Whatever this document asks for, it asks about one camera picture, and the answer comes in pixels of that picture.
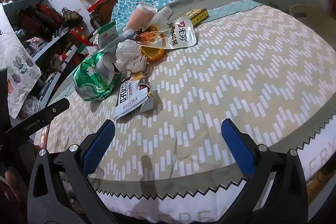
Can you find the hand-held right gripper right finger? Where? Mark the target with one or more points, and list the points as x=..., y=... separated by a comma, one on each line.
x=236, y=142

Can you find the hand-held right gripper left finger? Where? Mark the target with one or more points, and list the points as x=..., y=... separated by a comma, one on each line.
x=101, y=140

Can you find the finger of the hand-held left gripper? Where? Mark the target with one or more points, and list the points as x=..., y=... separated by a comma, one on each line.
x=36, y=121

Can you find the white snack packet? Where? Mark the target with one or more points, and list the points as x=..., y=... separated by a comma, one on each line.
x=128, y=98

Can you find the crushed green drink can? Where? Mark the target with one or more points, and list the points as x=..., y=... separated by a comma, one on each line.
x=92, y=79

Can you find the white paper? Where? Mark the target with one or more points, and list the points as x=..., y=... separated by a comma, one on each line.
x=128, y=53

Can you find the orange peel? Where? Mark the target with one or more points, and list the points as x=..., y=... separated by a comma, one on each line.
x=153, y=53

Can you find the white and green packet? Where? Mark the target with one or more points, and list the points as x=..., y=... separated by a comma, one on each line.
x=106, y=33

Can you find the clear wrapper with orange print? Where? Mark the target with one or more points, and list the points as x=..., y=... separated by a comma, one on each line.
x=148, y=36

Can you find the white pouch with red label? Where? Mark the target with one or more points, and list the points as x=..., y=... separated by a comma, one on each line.
x=181, y=32

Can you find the pink cup with white lid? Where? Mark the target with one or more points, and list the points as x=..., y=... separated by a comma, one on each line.
x=140, y=18

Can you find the yellow box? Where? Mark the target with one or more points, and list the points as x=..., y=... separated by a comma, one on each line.
x=197, y=16

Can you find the round tan bin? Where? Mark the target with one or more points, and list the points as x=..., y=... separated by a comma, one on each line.
x=309, y=14

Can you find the person's left hand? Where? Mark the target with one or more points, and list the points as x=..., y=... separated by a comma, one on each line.
x=14, y=192

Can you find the beige zigzag bedspread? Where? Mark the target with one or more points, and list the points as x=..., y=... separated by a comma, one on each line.
x=223, y=82

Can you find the floral print cloth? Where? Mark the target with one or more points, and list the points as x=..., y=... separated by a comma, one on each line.
x=18, y=56

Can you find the grey metal shelf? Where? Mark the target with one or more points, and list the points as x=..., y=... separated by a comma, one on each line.
x=50, y=43

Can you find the red box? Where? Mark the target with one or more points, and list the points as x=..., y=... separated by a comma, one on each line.
x=80, y=35

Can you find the red clothes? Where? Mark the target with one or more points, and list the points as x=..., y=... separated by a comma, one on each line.
x=36, y=19

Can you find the brown handbag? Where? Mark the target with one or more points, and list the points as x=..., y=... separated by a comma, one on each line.
x=71, y=16

